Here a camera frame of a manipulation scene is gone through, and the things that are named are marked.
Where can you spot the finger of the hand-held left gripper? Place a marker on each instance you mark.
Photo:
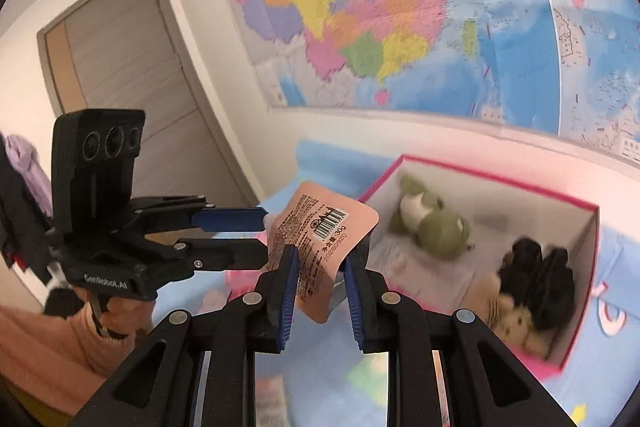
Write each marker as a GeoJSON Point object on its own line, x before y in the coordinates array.
{"type": "Point", "coordinates": [235, 254]}
{"type": "Point", "coordinates": [230, 219]}

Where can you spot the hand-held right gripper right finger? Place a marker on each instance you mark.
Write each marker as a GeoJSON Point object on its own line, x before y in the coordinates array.
{"type": "Point", "coordinates": [355, 302]}

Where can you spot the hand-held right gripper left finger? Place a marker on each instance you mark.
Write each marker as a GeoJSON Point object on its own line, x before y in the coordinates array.
{"type": "Point", "coordinates": [287, 297]}

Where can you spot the peach pouch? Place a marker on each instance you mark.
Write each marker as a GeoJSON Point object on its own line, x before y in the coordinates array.
{"type": "Point", "coordinates": [320, 217]}

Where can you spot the green frog plush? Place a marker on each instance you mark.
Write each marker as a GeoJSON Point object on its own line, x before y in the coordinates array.
{"type": "Point", "coordinates": [440, 229]}

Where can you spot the beige plush bear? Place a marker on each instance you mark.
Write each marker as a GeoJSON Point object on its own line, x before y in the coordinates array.
{"type": "Point", "coordinates": [515, 322]}

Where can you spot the pink cardboard box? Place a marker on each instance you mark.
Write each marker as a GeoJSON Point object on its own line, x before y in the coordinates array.
{"type": "Point", "coordinates": [575, 307]}

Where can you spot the person's left forearm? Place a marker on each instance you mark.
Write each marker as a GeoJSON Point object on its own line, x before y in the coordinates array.
{"type": "Point", "coordinates": [50, 347]}

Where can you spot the person's left hand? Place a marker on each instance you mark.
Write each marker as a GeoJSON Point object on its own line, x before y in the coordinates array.
{"type": "Point", "coordinates": [127, 314]}

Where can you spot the purple cloth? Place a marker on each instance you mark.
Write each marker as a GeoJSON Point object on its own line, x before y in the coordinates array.
{"type": "Point", "coordinates": [25, 167]}

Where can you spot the dark cloth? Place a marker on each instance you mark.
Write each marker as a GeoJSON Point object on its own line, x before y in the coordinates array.
{"type": "Point", "coordinates": [20, 227]}

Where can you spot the grey wooden door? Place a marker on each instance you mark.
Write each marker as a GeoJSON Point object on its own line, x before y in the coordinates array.
{"type": "Point", "coordinates": [125, 57]}

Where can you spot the blue cartoon bed sheet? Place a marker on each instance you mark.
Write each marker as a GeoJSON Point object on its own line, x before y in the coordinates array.
{"type": "Point", "coordinates": [615, 357]}

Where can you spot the colourful wall map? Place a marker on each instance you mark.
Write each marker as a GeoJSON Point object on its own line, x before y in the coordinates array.
{"type": "Point", "coordinates": [400, 7]}

